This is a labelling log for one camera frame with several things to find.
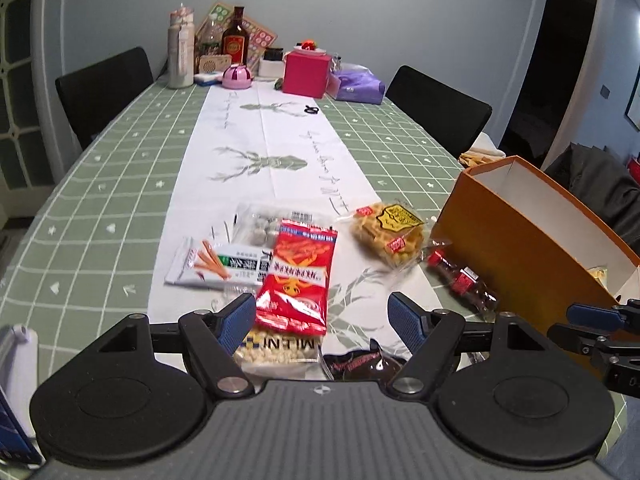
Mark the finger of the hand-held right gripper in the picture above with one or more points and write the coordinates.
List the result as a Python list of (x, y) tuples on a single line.
[(592, 315), (570, 336)]

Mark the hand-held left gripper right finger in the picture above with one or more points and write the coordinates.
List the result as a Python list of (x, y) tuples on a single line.
[(404, 319)]

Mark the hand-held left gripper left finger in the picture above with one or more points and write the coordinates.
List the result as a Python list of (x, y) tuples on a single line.
[(239, 321)]

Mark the yellow waffle biscuit packet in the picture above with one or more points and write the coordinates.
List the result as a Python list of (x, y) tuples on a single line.
[(392, 232)]

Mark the orange cardboard box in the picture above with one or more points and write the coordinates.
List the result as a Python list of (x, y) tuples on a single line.
[(505, 240)]

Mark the pale snack packet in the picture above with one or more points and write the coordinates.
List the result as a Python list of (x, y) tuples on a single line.
[(598, 276)]

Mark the clear packet of pale nuts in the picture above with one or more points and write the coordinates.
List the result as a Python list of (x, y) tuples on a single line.
[(277, 350)]

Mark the dark brown snack packet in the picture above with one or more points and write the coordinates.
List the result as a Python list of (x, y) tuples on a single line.
[(365, 362)]

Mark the white packet with orange sticks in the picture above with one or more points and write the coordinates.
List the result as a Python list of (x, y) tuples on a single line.
[(215, 265)]

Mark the dark snack packet red label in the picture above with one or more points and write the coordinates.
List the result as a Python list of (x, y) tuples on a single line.
[(465, 282)]

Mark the clear packet of white balls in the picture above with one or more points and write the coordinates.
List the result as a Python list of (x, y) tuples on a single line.
[(260, 225)]

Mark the dark jacket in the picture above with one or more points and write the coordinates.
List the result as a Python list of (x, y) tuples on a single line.
[(595, 180)]

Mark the white table runner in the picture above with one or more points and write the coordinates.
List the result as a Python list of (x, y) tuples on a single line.
[(280, 160)]

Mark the green checked tablecloth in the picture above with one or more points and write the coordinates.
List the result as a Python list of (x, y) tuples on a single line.
[(125, 195)]

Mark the yellow snack sticks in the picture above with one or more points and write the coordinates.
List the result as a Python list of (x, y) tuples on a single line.
[(475, 159)]

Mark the white folded cloth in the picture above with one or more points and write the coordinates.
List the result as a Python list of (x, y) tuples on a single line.
[(487, 145)]

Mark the black chair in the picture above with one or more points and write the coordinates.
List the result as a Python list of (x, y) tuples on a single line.
[(107, 92), (440, 107)]

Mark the white plastic object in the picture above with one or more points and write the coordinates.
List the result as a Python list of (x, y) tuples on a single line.
[(17, 375)]

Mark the purple tissue pack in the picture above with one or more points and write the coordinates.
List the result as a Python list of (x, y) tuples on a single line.
[(357, 85)]

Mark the pink round container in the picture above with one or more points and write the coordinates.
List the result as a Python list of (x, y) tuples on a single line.
[(237, 77)]

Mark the blue and white case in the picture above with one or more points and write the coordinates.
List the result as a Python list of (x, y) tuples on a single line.
[(207, 79)]

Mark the pink square box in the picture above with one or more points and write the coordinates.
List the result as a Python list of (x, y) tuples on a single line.
[(306, 75)]

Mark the white box with black top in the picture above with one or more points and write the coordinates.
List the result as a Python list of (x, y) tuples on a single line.
[(271, 66)]

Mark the small beige box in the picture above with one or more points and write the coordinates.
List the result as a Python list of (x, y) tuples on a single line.
[(214, 64)]

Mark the tall white bottle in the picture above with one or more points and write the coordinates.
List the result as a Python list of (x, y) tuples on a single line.
[(181, 52)]

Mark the dark brown liquor bottle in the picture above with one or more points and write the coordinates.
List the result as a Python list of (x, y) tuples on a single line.
[(235, 40)]

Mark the board with round stickers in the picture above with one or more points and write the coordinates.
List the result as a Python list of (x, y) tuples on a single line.
[(260, 40)]

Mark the white lid with red toy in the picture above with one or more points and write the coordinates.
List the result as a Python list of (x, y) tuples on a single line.
[(309, 48)]

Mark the clear plastic bottle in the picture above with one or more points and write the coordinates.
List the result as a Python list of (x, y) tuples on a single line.
[(210, 37)]

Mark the framed wall picture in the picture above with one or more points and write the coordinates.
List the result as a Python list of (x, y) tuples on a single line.
[(634, 102)]

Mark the wall switch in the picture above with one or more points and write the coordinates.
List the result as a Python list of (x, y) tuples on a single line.
[(606, 92)]

